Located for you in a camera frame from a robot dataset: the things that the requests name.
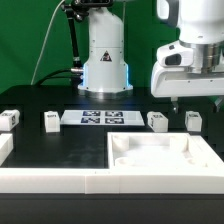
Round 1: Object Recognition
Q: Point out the black camera stand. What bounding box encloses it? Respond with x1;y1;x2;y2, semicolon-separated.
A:
62;0;113;74

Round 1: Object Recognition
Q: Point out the white square tabletop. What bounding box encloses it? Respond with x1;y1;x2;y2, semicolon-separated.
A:
107;132;224;169

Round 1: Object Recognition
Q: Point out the white marker base plate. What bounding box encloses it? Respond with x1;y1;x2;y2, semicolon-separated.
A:
61;110;144;126

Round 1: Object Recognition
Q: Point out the black cable bundle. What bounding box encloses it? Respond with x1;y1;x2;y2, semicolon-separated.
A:
34;68;84;86

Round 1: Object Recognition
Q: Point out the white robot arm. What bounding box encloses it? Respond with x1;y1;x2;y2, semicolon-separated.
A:
75;0;224;101

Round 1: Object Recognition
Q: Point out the grey cable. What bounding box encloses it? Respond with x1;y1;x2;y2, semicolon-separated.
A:
30;0;67;86

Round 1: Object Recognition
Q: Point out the white U-shaped fence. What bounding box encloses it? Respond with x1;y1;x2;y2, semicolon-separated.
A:
0;134;224;194

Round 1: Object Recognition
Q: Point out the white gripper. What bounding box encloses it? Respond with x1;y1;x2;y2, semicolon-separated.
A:
151;41;224;114

